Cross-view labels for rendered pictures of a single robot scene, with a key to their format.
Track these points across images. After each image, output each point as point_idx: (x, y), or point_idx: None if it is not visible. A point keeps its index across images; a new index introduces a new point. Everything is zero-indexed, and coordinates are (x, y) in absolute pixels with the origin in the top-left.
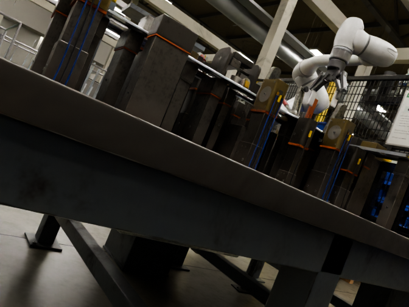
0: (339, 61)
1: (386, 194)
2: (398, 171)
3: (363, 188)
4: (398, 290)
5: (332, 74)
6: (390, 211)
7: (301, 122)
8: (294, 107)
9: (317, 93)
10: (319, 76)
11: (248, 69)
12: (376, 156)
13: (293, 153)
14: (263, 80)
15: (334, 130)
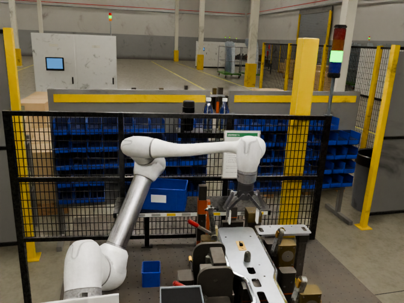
0: (253, 184)
1: (297, 257)
2: (302, 241)
3: None
4: None
5: (249, 196)
6: (303, 265)
7: (288, 276)
8: (214, 229)
9: (161, 163)
10: (231, 196)
11: (204, 247)
12: (270, 226)
13: (288, 299)
14: (302, 295)
15: (287, 255)
